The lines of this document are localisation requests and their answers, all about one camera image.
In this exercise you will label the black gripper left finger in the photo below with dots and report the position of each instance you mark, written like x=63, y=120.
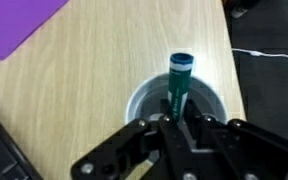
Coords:
x=144, y=150

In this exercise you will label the purple mat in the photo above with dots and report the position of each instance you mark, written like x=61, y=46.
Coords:
x=14, y=23

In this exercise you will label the green marker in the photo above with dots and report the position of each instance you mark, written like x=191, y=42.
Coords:
x=179, y=83

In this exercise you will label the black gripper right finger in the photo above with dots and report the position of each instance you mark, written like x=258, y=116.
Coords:
x=244, y=150

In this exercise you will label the white paper cup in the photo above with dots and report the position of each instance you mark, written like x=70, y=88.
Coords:
x=144, y=98

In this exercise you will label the black keyboard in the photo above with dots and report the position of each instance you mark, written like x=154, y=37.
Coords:
x=0, y=153

